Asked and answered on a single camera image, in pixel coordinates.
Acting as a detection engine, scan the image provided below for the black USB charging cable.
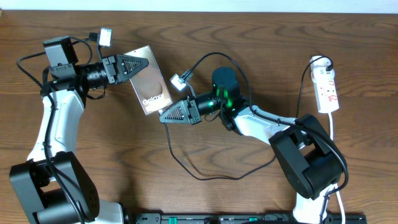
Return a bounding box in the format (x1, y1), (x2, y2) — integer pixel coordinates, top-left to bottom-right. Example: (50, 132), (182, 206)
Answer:
(157, 56), (335, 181)

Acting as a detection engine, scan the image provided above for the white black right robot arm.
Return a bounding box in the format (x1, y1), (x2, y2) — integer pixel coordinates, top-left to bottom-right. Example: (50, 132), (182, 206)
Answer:
(159, 67), (348, 223)

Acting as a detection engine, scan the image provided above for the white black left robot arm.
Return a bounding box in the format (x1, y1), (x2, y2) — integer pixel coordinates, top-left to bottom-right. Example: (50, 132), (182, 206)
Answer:
(9, 36), (149, 223)

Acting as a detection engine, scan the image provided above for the white USB charger plug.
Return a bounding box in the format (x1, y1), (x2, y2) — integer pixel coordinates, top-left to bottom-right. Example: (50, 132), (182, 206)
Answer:
(310, 55), (335, 82)

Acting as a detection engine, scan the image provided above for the white power strip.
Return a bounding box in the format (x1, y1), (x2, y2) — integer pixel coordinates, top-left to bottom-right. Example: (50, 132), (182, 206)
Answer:
(311, 67), (339, 114)

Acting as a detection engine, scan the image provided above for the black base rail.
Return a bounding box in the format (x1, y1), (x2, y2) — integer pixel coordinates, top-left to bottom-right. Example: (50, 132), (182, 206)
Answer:
(133, 212), (368, 224)

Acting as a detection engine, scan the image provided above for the white power strip cord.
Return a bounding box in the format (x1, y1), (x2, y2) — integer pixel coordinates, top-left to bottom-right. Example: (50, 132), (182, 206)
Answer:
(328, 112), (346, 224)

